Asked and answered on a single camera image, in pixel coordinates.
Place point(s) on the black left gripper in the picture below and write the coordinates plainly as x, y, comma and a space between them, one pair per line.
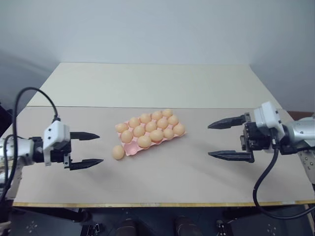
57, 155

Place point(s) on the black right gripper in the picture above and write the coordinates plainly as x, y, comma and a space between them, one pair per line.
258, 138

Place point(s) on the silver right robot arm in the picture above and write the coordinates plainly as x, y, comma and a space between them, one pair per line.
300, 130

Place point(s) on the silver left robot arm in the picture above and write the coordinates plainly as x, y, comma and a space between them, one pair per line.
22, 147

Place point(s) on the beige egg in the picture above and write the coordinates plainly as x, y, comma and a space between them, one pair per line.
145, 118
121, 127
162, 123
156, 135
126, 136
173, 120
157, 115
167, 113
118, 152
139, 131
179, 129
134, 122
150, 126
168, 133
144, 141

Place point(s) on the pink egg tray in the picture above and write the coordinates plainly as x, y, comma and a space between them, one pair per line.
130, 148

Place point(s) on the black clamp block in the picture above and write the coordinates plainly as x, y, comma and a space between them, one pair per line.
224, 228
94, 229

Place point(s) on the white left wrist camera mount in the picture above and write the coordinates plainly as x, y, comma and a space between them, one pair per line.
55, 131

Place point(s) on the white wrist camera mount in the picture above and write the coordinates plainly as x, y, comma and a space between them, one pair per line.
55, 131
267, 115

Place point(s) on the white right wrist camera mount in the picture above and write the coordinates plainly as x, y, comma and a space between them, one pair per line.
267, 115

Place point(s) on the black table frame bar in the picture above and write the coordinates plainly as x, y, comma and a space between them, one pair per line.
54, 214

